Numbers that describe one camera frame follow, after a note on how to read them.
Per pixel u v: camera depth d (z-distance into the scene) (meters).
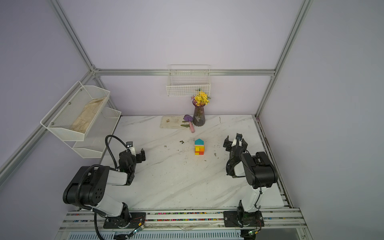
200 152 0.97
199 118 1.08
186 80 0.96
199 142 0.91
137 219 0.74
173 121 1.15
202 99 0.98
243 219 0.67
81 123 0.75
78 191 0.42
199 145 0.93
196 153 0.98
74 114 0.80
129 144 0.81
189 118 1.17
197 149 0.94
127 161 0.72
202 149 0.95
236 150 0.70
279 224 0.73
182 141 1.05
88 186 0.47
